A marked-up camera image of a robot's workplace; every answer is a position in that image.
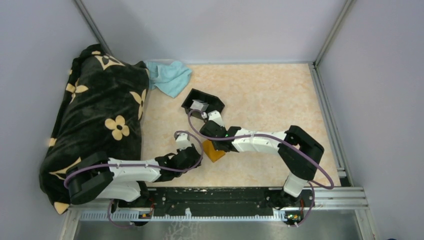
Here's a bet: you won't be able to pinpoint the tan leather card holder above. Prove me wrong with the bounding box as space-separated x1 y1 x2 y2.
202 139 226 163

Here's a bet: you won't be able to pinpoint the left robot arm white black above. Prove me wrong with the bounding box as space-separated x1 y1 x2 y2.
64 131 204 207

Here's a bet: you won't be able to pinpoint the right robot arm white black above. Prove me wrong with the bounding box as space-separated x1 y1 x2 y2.
198 110 325 206

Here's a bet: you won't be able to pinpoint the silver cards in tray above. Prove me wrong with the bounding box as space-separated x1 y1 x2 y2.
190 99 209 112

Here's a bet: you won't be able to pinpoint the black card tray box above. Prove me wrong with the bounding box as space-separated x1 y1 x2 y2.
181 88 225 115

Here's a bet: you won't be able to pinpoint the light blue cloth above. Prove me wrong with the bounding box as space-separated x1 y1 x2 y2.
145 61 193 98

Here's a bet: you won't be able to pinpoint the black floral blanket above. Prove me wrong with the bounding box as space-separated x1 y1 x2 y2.
38 44 150 214

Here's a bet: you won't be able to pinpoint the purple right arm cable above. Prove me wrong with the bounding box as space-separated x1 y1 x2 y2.
187 109 335 228

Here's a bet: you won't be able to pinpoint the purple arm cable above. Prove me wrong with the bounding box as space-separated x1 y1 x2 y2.
63 130 205 230
187 109 335 228

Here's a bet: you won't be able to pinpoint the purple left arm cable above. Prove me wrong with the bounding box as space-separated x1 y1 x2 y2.
63 130 205 230

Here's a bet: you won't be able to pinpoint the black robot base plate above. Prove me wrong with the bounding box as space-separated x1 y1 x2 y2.
111 187 312 217

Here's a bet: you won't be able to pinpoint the aluminium frame rail front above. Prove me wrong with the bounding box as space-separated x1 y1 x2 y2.
71 187 369 222

